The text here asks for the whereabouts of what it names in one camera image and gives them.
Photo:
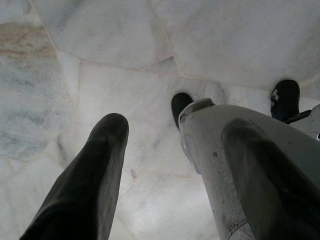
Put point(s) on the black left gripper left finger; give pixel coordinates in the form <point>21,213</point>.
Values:
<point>82,187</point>

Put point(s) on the black right robot foot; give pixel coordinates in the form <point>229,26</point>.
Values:
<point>287,97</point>

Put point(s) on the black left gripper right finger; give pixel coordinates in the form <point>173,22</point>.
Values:
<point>270,200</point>

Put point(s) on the black left robot foot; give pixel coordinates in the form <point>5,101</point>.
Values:
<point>180,105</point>

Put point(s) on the black robot foot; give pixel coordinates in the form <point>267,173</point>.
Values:
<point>287,97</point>
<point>180,105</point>

